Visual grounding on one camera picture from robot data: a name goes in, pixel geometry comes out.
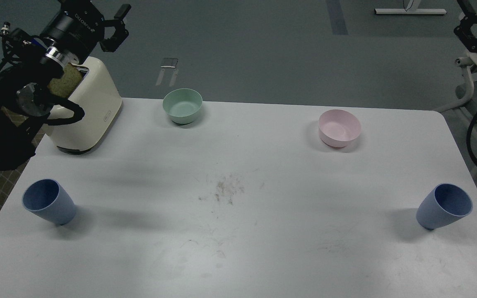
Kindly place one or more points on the toast slice in toaster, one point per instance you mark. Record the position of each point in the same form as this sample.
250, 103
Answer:
68, 82

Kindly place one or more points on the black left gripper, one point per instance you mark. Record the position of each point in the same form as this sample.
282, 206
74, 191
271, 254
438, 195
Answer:
79, 27

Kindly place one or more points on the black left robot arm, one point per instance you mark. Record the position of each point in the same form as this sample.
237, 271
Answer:
27, 65

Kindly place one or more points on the cream white toaster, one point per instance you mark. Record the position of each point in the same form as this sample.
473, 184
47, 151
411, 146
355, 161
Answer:
98, 96

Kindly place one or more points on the mint green bowl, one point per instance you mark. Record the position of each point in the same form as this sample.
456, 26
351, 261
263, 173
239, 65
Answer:
183, 106

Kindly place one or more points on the metal floor socket plate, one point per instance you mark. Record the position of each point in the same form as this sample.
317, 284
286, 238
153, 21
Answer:
169, 63

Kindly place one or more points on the white office chair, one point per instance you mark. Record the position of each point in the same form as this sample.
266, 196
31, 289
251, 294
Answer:
472, 78

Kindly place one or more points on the pink bowl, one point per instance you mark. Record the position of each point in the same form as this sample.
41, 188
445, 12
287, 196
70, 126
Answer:
338, 128

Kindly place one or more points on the white desk base bar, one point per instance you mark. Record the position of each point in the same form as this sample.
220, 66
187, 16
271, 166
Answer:
411, 8

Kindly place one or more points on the blue cup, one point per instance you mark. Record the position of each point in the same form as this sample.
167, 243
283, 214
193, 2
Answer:
444, 205
48, 200

